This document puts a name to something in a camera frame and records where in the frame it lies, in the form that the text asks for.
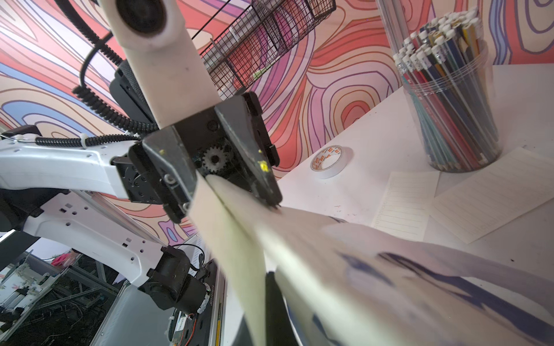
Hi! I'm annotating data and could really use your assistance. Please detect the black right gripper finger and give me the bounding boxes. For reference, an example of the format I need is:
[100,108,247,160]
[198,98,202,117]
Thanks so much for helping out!
[263,272,299,346]

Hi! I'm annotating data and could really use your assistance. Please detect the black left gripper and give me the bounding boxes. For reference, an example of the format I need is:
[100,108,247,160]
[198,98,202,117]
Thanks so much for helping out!
[112,92,283,223]

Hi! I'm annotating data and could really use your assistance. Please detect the blue white paper bag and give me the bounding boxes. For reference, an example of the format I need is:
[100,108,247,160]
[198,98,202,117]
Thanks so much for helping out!
[203,174,554,346]

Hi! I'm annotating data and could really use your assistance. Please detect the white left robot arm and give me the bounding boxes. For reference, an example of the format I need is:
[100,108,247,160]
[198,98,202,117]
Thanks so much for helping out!
[1,92,282,314]

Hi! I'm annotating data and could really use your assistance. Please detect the white tape roll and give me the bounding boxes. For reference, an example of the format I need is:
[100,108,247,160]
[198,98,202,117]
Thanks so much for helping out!
[310,145,353,180]

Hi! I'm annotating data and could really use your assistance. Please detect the clear cup of pencils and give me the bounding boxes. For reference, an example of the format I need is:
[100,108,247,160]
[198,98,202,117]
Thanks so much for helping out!
[377,1,501,173]

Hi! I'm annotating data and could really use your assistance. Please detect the black wire basket left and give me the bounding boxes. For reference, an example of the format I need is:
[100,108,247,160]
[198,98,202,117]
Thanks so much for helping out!
[190,0,336,99]

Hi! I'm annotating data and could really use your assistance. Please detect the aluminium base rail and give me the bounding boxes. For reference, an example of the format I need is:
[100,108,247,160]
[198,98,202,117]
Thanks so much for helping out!
[90,233,230,346]

